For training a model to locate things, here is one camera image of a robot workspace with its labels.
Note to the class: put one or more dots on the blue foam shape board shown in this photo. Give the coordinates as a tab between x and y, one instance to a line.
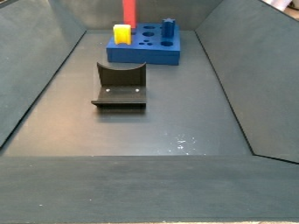
150	47

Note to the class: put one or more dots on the black curved holder stand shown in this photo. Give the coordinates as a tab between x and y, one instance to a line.
122	86

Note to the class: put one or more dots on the yellow notched block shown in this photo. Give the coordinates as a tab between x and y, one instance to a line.
122	34

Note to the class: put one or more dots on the blue star prism peg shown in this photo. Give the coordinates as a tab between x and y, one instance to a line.
168	29

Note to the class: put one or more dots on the red rectangular tall block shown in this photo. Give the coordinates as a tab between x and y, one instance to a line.
130	12

